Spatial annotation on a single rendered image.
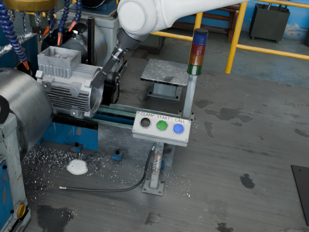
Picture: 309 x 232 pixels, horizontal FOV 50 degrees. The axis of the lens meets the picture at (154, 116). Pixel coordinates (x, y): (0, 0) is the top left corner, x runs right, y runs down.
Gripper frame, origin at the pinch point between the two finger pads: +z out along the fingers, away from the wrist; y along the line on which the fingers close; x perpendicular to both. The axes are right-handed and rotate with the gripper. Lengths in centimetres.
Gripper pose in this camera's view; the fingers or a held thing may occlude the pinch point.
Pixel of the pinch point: (100, 78)
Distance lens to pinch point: 115.2
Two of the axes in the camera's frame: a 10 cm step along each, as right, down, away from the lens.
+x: 8.0, 5.7, 1.8
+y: -1.6, 5.0, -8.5
